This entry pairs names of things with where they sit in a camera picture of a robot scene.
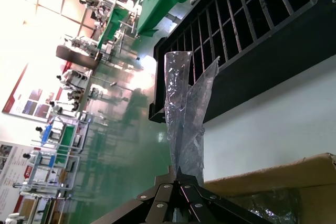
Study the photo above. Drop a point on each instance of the small green cloth table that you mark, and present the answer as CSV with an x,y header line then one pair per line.
x,y
113,24

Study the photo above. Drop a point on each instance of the black slotted container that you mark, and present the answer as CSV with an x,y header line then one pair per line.
x,y
262,77

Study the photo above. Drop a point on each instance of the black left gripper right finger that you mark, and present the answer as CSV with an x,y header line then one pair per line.
x,y
207,205

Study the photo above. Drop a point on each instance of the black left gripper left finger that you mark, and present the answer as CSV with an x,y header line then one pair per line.
x,y
157,197

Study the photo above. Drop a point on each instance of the silver antistatic bag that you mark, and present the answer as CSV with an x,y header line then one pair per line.
x,y
178,103

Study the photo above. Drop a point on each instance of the brown cardboard box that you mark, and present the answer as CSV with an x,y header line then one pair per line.
x,y
262,179

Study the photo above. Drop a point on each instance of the wall poster with photos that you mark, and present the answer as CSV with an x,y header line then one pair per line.
x,y
13,171

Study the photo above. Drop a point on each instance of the white rack with green tray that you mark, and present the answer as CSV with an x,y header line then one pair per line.
x,y
65,142

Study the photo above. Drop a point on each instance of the red framed wall poster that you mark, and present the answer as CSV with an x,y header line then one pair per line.
x,y
26,98

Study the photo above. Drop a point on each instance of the dark brown board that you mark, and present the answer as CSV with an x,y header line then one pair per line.
x,y
73,56

